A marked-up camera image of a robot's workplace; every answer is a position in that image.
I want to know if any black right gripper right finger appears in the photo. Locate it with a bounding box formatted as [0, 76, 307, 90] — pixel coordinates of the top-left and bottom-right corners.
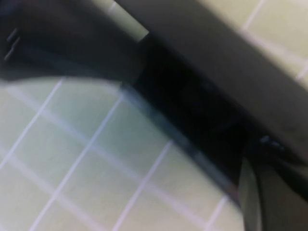
[250, 137, 308, 231]

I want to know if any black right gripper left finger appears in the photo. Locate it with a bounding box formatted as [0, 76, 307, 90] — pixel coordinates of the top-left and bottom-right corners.
[238, 156, 263, 231]

